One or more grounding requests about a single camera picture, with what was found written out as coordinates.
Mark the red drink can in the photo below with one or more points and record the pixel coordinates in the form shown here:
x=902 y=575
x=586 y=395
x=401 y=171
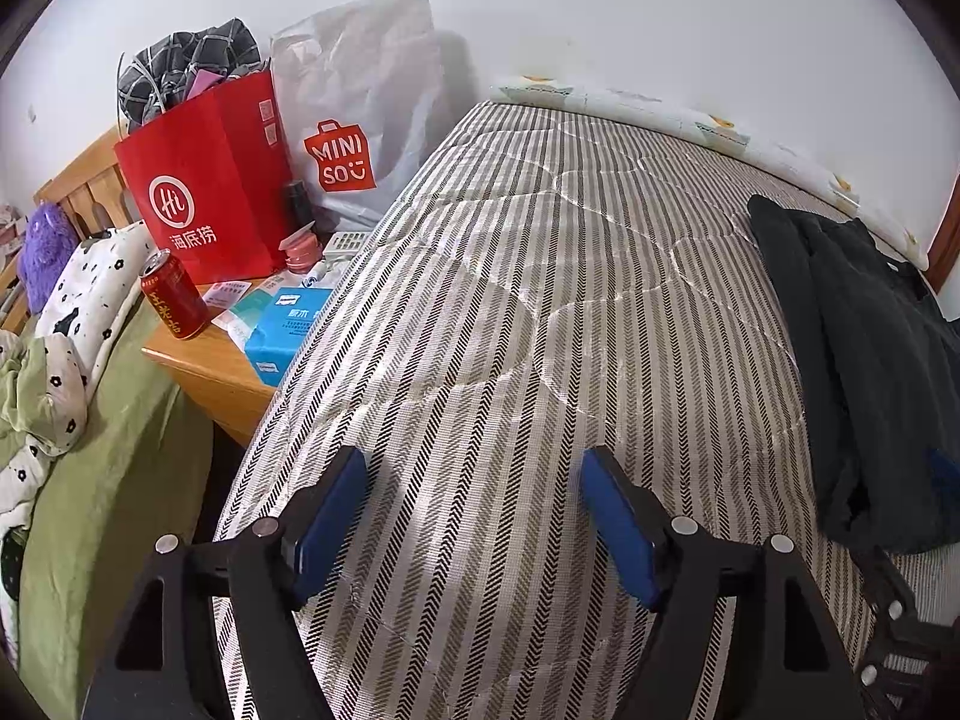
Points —
x=176 y=300

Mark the white plastic bag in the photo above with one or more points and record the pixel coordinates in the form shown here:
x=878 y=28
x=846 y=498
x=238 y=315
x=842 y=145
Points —
x=360 y=75

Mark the dark plaid cloth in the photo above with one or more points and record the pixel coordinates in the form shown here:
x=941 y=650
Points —
x=187 y=52

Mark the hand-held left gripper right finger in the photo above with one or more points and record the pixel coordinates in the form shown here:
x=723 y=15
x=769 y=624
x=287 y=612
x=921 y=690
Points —
x=619 y=525

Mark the striped mattress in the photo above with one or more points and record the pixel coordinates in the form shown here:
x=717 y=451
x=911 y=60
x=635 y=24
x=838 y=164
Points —
x=525 y=315

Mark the wooden headboard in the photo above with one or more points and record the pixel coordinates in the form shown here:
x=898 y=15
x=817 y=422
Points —
x=82 y=180

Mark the teal leaflet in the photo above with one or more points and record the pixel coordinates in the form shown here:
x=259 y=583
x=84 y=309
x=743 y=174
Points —
x=240 y=319

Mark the black sweatshirt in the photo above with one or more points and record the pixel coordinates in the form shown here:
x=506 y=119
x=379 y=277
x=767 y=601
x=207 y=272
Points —
x=862 y=360

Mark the pink card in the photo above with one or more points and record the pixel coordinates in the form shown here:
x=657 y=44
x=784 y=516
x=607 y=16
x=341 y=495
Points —
x=226 y=294

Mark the white patterned pillow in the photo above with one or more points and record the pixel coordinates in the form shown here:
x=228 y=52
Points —
x=675 y=116

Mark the black bottle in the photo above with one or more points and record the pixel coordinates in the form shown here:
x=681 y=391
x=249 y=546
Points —
x=298 y=204

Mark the blue tissue pack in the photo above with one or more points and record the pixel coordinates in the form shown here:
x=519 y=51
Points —
x=281 y=330

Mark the white floral blanket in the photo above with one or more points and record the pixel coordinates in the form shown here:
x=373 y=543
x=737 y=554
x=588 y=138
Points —
x=97 y=277

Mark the white tube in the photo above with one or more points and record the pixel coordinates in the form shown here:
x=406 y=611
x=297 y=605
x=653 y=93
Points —
x=324 y=276

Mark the pink object in bag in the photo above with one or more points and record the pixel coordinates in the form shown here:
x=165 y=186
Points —
x=204 y=84

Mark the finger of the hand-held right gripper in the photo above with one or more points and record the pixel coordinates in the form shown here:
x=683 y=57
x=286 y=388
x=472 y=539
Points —
x=896 y=615
x=945 y=474

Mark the wooden nightstand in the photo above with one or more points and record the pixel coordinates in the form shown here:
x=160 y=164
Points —
x=217 y=382

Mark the green bed sheet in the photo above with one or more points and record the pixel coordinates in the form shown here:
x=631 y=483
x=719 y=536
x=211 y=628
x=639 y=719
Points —
x=112 y=502

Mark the red paper bag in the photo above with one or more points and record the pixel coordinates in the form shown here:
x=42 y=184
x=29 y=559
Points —
x=217 y=165

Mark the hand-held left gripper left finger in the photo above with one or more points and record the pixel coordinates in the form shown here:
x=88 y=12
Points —
x=330 y=525

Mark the pink jar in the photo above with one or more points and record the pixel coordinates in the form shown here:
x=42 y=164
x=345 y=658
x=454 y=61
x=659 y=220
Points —
x=301 y=249

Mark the purple plush toy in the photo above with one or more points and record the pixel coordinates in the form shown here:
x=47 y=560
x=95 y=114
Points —
x=49 y=247

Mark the white remote control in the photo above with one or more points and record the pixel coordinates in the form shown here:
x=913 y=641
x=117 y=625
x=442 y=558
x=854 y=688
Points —
x=345 y=244

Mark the brown wooden bed frame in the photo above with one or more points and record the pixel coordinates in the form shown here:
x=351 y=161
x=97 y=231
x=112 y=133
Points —
x=949 y=247

